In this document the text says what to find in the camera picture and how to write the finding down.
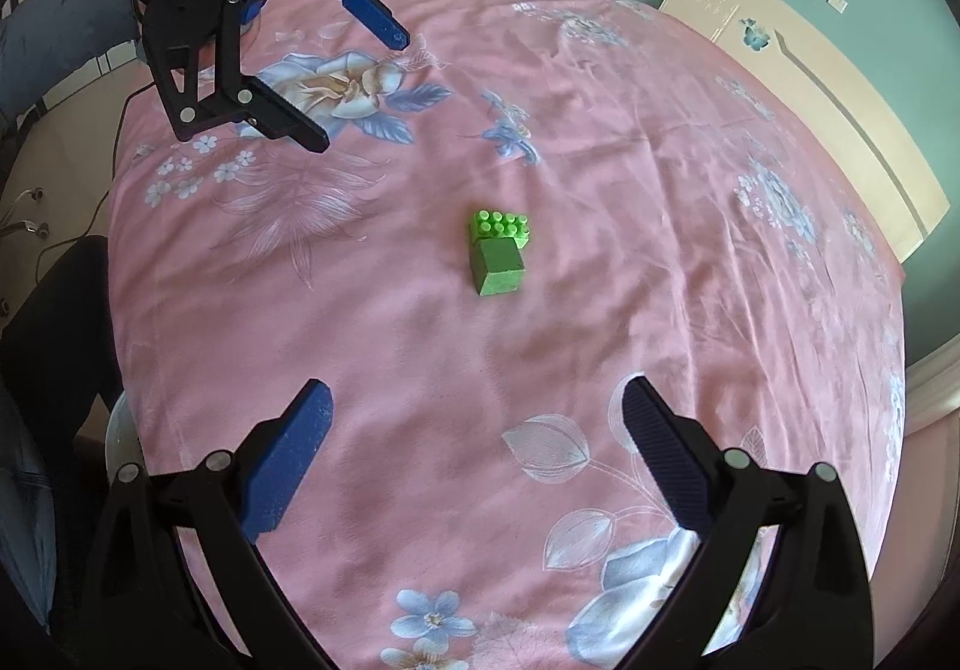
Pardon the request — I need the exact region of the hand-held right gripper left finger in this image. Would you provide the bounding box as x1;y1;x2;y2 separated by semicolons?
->
81;379;335;670

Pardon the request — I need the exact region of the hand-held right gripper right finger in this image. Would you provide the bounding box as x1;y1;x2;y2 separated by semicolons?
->
621;376;878;670

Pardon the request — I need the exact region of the green studded toy block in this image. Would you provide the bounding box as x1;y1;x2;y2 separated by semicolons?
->
469;208;530;243

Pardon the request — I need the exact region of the green cube block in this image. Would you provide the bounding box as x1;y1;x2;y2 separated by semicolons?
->
471;237;527;298

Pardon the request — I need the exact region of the person's left forearm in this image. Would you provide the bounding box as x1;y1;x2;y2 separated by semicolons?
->
0;0;162;123

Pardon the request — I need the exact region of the pink floral bed sheet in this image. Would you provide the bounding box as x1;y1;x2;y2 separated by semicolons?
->
105;0;908;670

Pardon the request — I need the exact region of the beige nightstand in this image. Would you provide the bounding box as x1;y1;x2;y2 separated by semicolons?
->
0;88;127;285

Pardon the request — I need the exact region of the grey jacket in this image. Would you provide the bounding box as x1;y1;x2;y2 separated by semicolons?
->
0;370;61;633

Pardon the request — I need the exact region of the beige headboard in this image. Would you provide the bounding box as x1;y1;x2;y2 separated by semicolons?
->
658;0;952;264

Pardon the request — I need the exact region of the black cable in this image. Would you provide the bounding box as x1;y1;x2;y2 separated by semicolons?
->
30;0;162;281

